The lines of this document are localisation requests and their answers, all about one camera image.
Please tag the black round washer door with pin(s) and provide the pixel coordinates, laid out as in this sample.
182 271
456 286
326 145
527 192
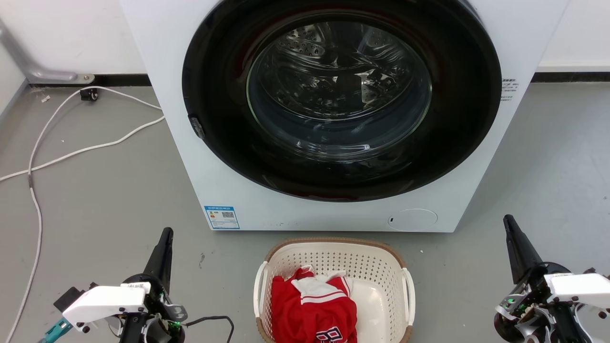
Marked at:
219 95

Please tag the red and white garment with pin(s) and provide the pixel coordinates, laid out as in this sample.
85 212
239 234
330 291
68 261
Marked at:
310 314

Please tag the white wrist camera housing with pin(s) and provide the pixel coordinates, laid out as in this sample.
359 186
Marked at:
581 286
102 303

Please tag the blue energy label sticker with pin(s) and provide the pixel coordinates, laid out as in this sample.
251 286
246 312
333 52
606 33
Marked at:
221 216

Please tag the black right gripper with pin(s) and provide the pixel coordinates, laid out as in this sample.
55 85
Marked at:
529 309

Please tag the round white filter cover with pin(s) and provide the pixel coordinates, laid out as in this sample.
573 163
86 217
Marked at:
413 219

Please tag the grey bent metal pipe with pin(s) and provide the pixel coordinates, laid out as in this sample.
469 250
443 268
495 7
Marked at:
35 70

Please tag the small printed text sticker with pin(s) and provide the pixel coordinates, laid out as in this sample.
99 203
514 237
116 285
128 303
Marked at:
508 89

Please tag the black baseboard strip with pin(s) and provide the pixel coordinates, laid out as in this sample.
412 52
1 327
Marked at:
114 79
571 76

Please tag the white front-load washing machine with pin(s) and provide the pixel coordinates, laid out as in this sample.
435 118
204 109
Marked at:
157 57

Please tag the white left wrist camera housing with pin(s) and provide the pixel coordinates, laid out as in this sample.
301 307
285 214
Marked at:
102 303

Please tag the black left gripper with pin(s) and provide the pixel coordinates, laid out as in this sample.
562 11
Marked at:
157 312

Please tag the cream perforated laundry basket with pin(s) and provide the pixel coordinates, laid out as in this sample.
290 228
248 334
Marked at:
333 257

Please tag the small black floor clip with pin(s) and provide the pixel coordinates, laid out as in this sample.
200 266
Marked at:
89 94

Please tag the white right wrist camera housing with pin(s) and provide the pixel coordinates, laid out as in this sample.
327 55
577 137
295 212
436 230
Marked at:
581 286

